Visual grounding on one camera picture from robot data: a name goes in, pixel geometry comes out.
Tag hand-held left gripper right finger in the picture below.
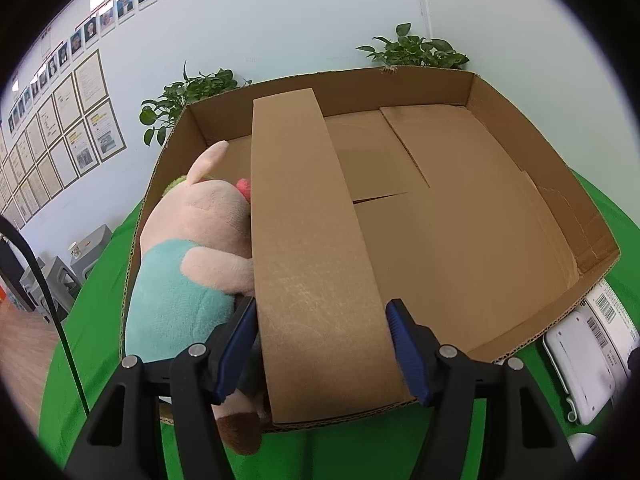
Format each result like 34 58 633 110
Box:
385 299 576 480

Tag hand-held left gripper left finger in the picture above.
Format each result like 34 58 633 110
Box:
62 296 258 480

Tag long brown cardboard box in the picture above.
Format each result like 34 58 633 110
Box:
250 88 416 428

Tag plush toy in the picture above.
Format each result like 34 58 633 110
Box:
124 141 273 456

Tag large cardboard tray box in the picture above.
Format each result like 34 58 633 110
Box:
120 66 622 433

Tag white plastic device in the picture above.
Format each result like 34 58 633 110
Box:
543 310 618 426

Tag white hair dryer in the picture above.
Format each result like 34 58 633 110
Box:
567 432 596 463

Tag white printed medicine carton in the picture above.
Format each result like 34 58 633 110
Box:
582 280 640 376

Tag green tablecloth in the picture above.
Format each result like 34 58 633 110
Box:
40 170 640 480

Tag leafy potted plant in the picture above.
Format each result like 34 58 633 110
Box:
140 60 252 147

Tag leafy plant in brown pot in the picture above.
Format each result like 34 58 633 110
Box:
356 22 471 71

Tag black cable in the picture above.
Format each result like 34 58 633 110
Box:
0 216 93 418

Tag wall of framed certificates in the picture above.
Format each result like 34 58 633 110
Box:
0 49 126 231

